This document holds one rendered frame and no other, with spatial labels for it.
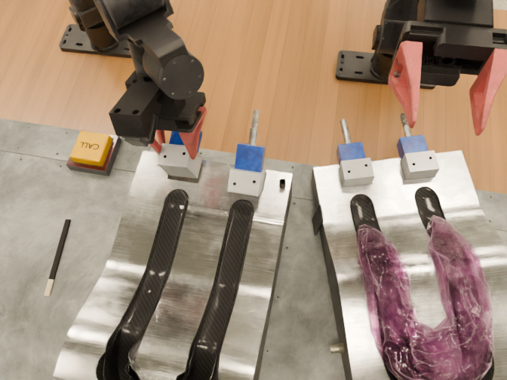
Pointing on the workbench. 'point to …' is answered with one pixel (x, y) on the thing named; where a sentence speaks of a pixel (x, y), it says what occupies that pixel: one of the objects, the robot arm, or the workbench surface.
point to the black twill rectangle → (318, 219)
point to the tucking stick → (56, 258)
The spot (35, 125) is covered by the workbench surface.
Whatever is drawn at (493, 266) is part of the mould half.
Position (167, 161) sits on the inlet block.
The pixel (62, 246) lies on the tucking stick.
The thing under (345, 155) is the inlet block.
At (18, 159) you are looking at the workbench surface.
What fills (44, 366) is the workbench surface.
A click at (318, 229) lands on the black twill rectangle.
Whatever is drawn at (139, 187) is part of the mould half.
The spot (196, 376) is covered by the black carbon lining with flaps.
